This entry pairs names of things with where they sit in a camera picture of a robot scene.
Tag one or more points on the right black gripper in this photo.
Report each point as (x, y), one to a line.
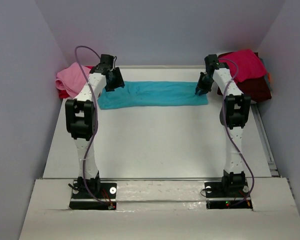
(203, 84)

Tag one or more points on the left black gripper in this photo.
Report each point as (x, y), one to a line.
(116, 81)

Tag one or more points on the turquoise t shirt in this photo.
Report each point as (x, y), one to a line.
(152, 94)

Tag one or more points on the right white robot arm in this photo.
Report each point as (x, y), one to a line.
(233, 117)

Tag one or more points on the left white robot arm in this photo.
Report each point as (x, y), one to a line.
(81, 114)

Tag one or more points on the magenta t shirt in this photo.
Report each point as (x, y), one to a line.
(247, 63)

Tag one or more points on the pink folded t shirt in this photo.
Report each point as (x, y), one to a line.
(71, 81)

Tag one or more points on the dark red t shirt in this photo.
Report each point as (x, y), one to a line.
(249, 72)

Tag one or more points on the red folded t shirt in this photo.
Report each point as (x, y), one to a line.
(62, 94)

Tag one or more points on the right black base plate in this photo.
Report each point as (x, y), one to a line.
(217, 198)

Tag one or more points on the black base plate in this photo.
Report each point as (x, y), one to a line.
(217, 198)
(82, 200)

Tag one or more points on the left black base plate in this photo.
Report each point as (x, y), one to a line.
(82, 200)

